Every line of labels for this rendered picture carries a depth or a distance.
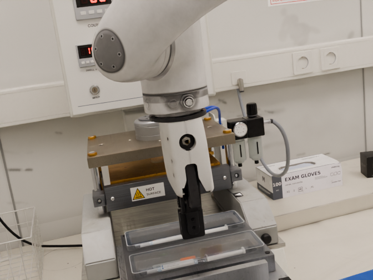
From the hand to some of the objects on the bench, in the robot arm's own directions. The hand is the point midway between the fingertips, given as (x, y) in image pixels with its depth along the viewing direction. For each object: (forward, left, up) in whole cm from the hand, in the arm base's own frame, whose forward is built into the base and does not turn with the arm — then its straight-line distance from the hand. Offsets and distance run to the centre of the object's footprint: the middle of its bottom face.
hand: (191, 222), depth 63 cm
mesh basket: (+58, +46, -26) cm, 79 cm away
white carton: (+68, -44, -28) cm, 86 cm away
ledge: (+68, -67, -34) cm, 101 cm away
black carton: (+66, -70, -30) cm, 101 cm away
